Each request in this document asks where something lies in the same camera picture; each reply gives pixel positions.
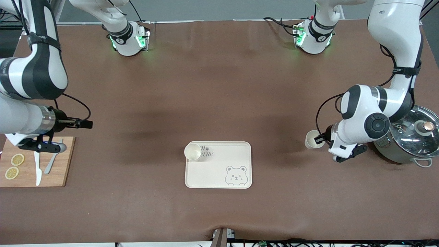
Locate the bamboo cutting board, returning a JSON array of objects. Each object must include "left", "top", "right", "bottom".
[{"left": 0, "top": 136, "right": 76, "bottom": 188}]

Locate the aluminium frame post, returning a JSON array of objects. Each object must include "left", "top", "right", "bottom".
[{"left": 53, "top": 0, "right": 66, "bottom": 23}]

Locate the black base power cable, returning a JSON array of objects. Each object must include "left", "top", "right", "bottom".
[
  {"left": 129, "top": 0, "right": 143, "bottom": 23},
  {"left": 263, "top": 16, "right": 299, "bottom": 36}
]

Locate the glass pot lid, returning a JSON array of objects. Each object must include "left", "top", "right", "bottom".
[{"left": 389, "top": 106, "right": 439, "bottom": 158}]

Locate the aluminium table edge rail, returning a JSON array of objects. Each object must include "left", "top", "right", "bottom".
[{"left": 41, "top": 19, "right": 422, "bottom": 26}]

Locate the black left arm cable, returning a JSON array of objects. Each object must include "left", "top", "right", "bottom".
[{"left": 316, "top": 43, "right": 423, "bottom": 139}]

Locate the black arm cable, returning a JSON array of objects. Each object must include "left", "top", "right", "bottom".
[
  {"left": 10, "top": 0, "right": 92, "bottom": 122},
  {"left": 316, "top": 43, "right": 423, "bottom": 139}
]

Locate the white IKEA cup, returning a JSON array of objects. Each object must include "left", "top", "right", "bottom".
[
  {"left": 305, "top": 130, "right": 325, "bottom": 150},
  {"left": 184, "top": 143, "right": 202, "bottom": 161}
]

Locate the grey electric cooking pot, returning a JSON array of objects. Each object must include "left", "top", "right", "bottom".
[{"left": 372, "top": 106, "right": 439, "bottom": 168}]

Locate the white plastic knife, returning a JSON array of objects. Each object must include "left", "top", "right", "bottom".
[{"left": 34, "top": 150, "right": 43, "bottom": 187}]

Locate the cream bear print tray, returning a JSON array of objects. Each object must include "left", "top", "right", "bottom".
[{"left": 185, "top": 141, "right": 252, "bottom": 189}]

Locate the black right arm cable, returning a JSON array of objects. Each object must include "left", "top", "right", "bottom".
[{"left": 10, "top": 0, "right": 92, "bottom": 122}]

